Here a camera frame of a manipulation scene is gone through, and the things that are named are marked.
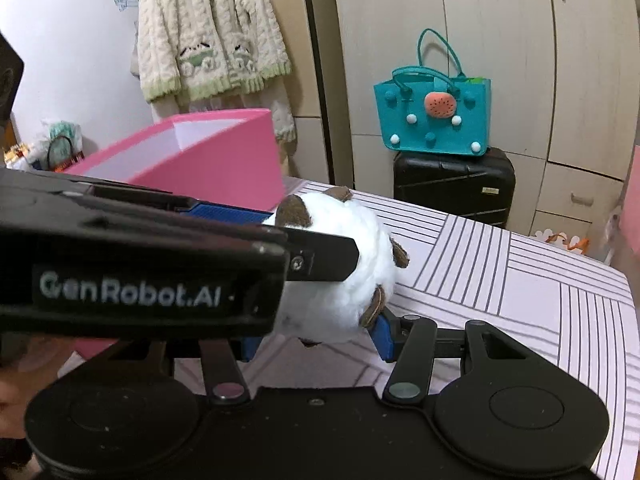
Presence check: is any cream knitted cardigan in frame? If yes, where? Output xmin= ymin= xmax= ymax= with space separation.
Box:
xmin=131 ymin=0 xmax=298 ymax=141

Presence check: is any black suitcase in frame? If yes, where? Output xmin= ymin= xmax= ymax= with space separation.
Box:
xmin=392 ymin=147 xmax=517 ymax=231

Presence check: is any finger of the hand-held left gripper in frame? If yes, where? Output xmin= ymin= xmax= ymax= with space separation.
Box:
xmin=92 ymin=185 xmax=273 ymax=226
xmin=286 ymin=232 xmax=360 ymax=282

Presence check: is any white crumpled plastic bag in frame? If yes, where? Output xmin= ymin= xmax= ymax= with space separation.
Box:
xmin=602 ymin=205 xmax=626 ymax=263

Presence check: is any beige wooden wardrobe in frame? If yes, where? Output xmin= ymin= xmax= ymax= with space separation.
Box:
xmin=260 ymin=0 xmax=640 ymax=261

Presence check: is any person's left hand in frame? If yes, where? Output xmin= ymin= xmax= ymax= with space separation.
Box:
xmin=0 ymin=341 xmax=76 ymax=441

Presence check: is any teal felt handbag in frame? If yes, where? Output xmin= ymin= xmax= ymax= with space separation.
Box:
xmin=373 ymin=28 xmax=492 ymax=156

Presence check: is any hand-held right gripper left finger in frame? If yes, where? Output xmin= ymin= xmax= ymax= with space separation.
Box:
xmin=100 ymin=336 xmax=263 ymax=405

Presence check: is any white brown panda plush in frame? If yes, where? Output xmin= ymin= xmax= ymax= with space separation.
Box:
xmin=262 ymin=186 xmax=411 ymax=348

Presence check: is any striped pink tablecloth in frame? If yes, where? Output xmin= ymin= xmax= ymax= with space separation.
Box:
xmin=170 ymin=177 xmax=636 ymax=476

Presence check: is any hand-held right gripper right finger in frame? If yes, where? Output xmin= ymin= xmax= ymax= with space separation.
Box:
xmin=372 ymin=310 xmax=533 ymax=405

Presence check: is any white orange flower decoration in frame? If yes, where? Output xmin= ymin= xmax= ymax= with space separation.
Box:
xmin=534 ymin=230 xmax=592 ymax=256

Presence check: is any pink shopping bag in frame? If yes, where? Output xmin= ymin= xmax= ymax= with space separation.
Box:
xmin=619 ymin=142 xmax=640 ymax=256

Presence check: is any pink cardboard box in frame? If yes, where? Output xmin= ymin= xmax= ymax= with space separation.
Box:
xmin=62 ymin=109 xmax=286 ymax=361

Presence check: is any patterned gift bag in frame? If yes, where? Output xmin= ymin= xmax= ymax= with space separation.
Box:
xmin=30 ymin=120 xmax=83 ymax=171

